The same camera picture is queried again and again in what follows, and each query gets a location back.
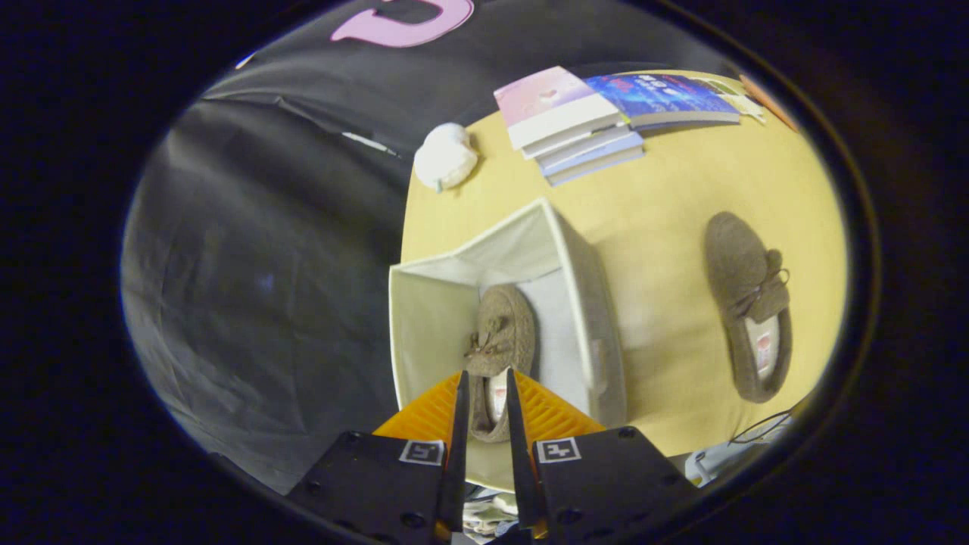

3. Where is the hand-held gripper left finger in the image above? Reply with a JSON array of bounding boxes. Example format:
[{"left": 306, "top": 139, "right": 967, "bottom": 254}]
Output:
[{"left": 286, "top": 369, "right": 470, "bottom": 545}]

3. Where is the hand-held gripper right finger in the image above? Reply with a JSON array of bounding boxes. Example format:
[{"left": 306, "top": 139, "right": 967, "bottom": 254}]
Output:
[{"left": 506, "top": 368, "right": 699, "bottom": 545}]

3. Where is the grey fabric storage box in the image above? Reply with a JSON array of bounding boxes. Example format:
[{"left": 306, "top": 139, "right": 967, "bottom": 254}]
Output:
[{"left": 388, "top": 198, "right": 629, "bottom": 493}]

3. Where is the brown fuzzy slipper shoe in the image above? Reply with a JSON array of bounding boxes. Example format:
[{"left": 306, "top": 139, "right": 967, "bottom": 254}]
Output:
[
  {"left": 463, "top": 284, "right": 537, "bottom": 444},
  {"left": 704, "top": 211, "right": 793, "bottom": 404}
]

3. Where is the black backdrop cloth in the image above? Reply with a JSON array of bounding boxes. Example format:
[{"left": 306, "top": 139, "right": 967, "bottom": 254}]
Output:
[{"left": 121, "top": 0, "right": 728, "bottom": 497}]

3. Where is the pale blue book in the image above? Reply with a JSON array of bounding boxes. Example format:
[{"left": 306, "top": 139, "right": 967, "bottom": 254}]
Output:
[
  {"left": 545, "top": 147, "right": 646, "bottom": 187},
  {"left": 536, "top": 132, "right": 644, "bottom": 177}
]

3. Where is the white round plush object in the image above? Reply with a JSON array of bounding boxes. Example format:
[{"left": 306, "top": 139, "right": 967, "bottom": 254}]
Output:
[{"left": 414, "top": 123, "right": 479, "bottom": 192}]

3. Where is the thin white book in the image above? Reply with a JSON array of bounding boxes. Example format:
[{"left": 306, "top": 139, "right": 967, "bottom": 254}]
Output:
[{"left": 522, "top": 123, "right": 634, "bottom": 160}]

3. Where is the dark blue cover book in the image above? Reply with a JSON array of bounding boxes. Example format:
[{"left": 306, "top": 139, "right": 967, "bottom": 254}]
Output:
[{"left": 584, "top": 72, "right": 741, "bottom": 129}]

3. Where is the pink cover book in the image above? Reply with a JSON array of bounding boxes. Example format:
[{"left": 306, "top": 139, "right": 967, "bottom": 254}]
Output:
[{"left": 494, "top": 66, "right": 626, "bottom": 151}]

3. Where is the orange carrot toy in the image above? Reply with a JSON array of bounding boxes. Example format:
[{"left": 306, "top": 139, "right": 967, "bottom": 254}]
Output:
[{"left": 740, "top": 74, "right": 797, "bottom": 131}]

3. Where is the white plastic frame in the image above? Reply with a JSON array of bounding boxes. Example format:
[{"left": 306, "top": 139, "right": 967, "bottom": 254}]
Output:
[{"left": 685, "top": 424, "right": 792, "bottom": 487}]

